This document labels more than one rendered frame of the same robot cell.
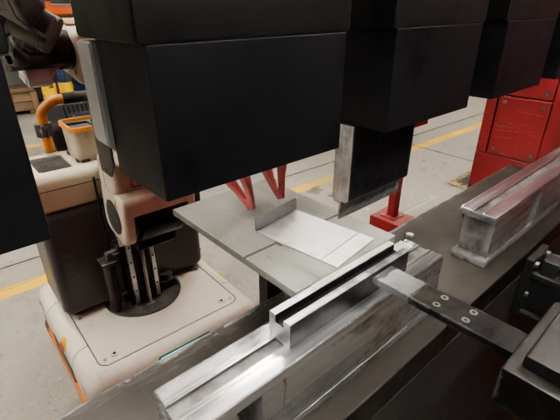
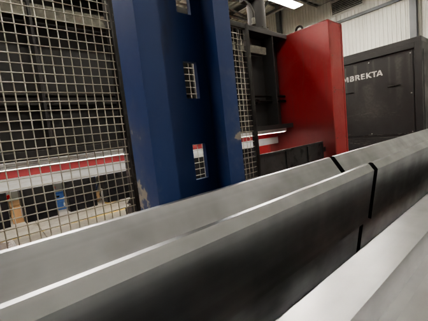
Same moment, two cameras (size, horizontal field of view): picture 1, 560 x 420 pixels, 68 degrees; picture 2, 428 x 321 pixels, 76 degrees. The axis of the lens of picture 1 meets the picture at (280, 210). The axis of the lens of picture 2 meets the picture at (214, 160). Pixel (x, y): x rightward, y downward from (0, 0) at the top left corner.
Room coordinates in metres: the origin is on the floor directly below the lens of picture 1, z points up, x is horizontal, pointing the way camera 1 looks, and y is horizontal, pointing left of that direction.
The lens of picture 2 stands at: (-1.74, -0.15, 1.52)
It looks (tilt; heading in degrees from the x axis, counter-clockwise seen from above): 6 degrees down; 1
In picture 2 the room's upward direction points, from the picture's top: 6 degrees counter-clockwise
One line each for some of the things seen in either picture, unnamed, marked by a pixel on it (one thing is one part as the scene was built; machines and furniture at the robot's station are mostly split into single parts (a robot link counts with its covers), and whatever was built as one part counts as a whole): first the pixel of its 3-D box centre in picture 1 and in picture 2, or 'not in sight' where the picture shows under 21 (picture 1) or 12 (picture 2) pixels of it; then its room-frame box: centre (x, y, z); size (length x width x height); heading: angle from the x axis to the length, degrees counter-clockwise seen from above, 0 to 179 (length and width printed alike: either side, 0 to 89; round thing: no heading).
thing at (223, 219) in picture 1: (277, 224); not in sight; (0.51, 0.00, 1.00); 0.26 x 0.18 x 0.01; 42
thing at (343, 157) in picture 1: (373, 162); not in sight; (0.40, -0.10, 1.13); 0.10 x 0.02 x 0.10; 132
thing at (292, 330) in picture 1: (345, 287); not in sight; (0.38, -0.07, 0.99); 0.20 x 0.03 x 0.03; 132
